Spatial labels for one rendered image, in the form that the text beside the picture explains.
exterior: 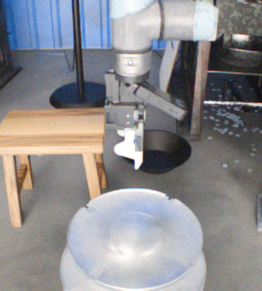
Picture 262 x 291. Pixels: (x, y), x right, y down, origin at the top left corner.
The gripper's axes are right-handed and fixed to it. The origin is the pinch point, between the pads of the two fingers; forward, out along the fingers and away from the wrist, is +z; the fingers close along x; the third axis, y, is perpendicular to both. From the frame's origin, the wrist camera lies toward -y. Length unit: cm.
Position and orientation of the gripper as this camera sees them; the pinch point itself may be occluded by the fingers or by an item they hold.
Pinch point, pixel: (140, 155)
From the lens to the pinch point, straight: 75.6
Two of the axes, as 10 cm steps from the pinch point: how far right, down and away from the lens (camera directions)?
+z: 0.0, 8.4, 5.5
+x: -0.6, 5.5, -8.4
